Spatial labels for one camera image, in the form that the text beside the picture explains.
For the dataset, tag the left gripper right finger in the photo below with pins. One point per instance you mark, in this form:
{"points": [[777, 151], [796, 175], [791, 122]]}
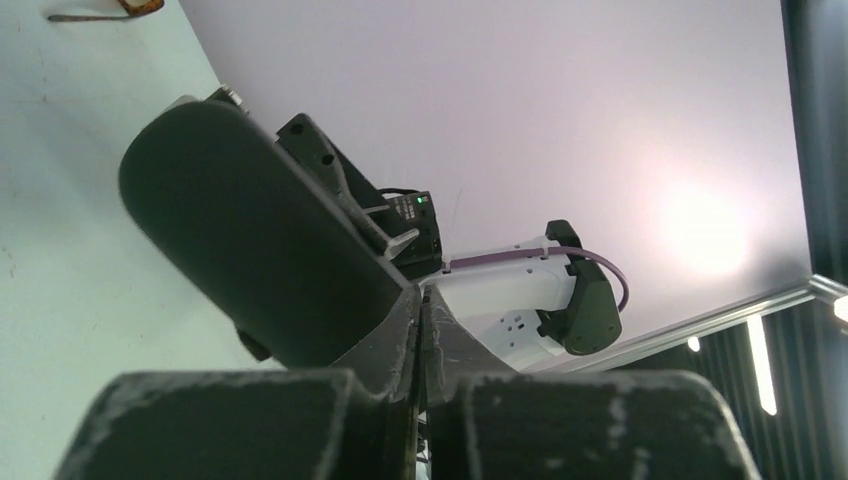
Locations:
{"points": [[487, 421]]}

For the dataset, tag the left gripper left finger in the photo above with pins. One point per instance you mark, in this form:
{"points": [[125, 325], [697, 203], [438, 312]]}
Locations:
{"points": [[353, 421]]}

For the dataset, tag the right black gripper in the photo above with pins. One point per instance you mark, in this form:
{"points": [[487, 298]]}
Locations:
{"points": [[400, 224]]}

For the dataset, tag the black glasses case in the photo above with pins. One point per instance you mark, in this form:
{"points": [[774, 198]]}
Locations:
{"points": [[256, 233]]}

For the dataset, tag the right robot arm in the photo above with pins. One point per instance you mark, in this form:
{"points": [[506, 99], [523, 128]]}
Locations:
{"points": [[535, 300]]}

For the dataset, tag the brown sunglasses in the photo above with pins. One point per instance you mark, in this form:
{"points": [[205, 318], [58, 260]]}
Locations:
{"points": [[102, 10]]}

